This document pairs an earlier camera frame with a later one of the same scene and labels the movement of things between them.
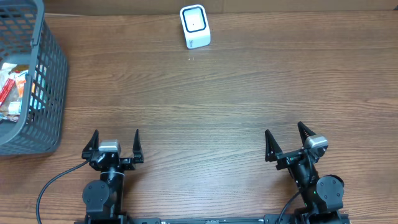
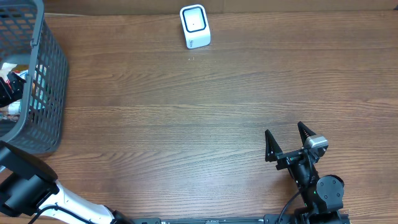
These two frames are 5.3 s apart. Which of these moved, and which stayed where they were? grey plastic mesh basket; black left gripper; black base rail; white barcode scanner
Moved: black left gripper
Stayed: black base rail; grey plastic mesh basket; white barcode scanner
